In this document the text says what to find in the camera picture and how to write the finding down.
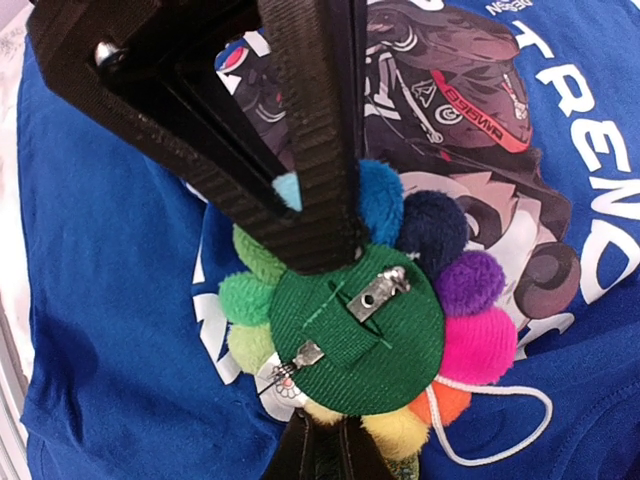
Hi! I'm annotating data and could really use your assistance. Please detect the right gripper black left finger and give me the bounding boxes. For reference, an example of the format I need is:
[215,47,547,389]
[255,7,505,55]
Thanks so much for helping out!
[262,414,316,480]

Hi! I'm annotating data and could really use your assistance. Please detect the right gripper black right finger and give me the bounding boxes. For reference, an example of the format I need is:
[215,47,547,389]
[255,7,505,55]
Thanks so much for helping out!
[339,418,394,480]

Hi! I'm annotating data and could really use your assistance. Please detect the silver round brooch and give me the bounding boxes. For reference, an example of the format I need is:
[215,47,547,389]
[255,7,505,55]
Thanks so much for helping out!
[385,453,420,480]

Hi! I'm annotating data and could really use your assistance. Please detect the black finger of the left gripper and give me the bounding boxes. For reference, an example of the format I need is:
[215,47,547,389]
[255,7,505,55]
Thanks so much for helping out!
[28,1,296,260]
[258,1,367,275]

